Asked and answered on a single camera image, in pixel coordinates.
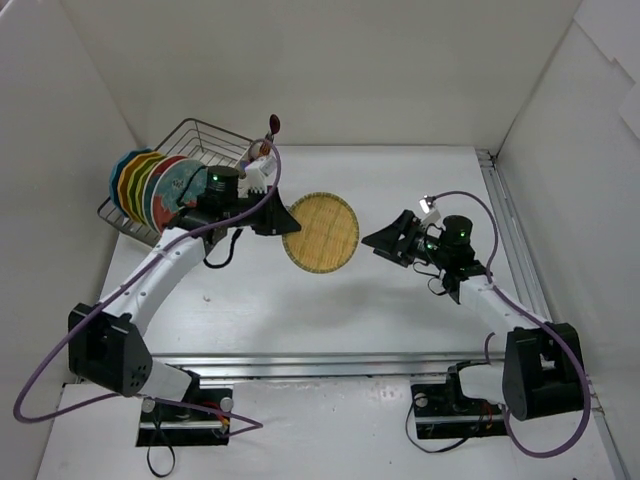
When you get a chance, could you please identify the woven bamboo pattern plate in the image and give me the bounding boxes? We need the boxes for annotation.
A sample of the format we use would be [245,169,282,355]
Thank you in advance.
[282,192,360,274]

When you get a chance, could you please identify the red plate with teal flower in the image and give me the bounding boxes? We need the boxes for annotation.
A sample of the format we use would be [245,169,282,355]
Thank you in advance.
[142,155,185,230]

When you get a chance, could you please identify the green polka dot bowl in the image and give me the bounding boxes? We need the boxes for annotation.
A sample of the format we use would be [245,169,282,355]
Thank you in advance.
[131,152,165,224]
[122,151,163,224]

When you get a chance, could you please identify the yellow polka dot bowl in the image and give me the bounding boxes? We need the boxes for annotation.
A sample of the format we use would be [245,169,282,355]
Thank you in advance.
[117,149,157,218]

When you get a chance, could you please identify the blue polka dot bowl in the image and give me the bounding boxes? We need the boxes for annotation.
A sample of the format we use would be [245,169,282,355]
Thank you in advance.
[109,148,151,216]

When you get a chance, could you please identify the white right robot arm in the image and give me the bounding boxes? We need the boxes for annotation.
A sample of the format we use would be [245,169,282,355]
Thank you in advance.
[362,210,586,421]

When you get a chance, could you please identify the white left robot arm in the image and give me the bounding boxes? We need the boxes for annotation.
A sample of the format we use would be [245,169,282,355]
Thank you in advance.
[68,167,301,420]

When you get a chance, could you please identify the white cutlery holder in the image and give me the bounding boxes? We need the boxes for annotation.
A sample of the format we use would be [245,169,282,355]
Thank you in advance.
[236,140,263,173]

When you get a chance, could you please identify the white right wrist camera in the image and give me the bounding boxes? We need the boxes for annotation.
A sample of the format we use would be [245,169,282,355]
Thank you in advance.
[419,196,441,229]

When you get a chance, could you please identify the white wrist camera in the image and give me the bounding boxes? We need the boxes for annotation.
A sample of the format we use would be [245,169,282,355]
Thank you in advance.
[419,196,441,229]
[238,156,277,197]

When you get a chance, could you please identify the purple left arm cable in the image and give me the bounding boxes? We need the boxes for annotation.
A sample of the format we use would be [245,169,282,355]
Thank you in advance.
[12,137,284,436]

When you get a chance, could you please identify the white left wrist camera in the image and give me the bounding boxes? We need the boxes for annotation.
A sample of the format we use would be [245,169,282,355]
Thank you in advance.
[238,156,277,197]

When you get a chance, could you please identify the metal wire dish rack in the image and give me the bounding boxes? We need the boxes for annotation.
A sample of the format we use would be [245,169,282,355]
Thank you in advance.
[97,118,252,247]

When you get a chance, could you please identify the aluminium right side rail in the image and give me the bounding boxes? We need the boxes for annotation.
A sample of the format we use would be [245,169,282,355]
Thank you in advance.
[475,148,631,479]

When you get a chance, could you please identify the aluminium rail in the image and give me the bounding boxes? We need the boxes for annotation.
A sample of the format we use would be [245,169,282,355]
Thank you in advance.
[155,352,486,384]
[475,148,631,479]

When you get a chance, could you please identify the aluminium front rail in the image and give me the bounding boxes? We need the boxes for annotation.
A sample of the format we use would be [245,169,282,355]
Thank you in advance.
[155,352,486,384]

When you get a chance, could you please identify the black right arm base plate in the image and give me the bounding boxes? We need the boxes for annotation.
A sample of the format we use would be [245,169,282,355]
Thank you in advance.
[404,361,507,455]

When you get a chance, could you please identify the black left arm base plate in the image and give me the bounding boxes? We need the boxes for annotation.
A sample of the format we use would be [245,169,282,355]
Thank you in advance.
[136,400,230,479]

